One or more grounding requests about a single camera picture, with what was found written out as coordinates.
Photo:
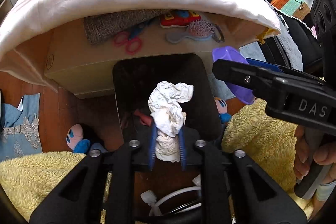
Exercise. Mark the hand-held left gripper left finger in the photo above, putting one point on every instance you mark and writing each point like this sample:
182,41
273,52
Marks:
152,145

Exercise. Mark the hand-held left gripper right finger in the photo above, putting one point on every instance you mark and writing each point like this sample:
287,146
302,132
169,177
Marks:
183,150

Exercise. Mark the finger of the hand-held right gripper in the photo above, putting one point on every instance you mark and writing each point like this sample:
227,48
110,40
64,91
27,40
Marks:
262,64
246,79

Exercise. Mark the purple plastic dish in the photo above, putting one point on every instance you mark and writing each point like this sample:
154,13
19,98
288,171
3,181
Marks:
228,54

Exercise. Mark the white tissue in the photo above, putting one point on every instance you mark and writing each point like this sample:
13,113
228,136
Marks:
168,98

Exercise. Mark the black trash bin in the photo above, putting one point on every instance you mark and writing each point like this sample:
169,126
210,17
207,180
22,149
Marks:
183,69

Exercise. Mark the person's right hand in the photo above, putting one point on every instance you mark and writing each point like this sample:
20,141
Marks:
300,153

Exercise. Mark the yellow tape piece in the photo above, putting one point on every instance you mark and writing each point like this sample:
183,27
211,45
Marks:
263,35

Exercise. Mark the pink wrapper scrap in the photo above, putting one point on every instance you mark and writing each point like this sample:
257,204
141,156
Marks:
143,117

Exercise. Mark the light blue fluffy rug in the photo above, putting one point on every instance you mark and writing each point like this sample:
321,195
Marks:
291,50

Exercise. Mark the white plug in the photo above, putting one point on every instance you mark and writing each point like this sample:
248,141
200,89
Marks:
148,199
197,180

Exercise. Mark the blue-eyed plush doll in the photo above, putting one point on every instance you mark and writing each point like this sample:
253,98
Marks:
220,106

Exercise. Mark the yellow fluffy blanket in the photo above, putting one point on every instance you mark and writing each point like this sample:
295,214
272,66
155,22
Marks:
252,129

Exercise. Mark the pink and blue plush toy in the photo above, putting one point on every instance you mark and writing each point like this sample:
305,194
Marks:
74,134

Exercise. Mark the grey hairbrush with pink bristles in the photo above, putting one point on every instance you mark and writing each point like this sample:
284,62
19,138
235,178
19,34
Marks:
174,37

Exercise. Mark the red plastic toy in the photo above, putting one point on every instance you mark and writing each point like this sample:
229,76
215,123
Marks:
178,20

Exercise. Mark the cardboard box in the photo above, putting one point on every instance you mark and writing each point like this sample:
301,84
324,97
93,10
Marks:
78,61

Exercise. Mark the pink and blue scissors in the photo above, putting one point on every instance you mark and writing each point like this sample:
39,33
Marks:
135,31

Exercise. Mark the grey woven mat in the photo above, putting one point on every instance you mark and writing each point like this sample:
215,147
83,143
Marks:
110,26

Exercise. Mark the blue lace dress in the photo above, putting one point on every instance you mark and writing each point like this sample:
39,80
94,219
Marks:
15,119

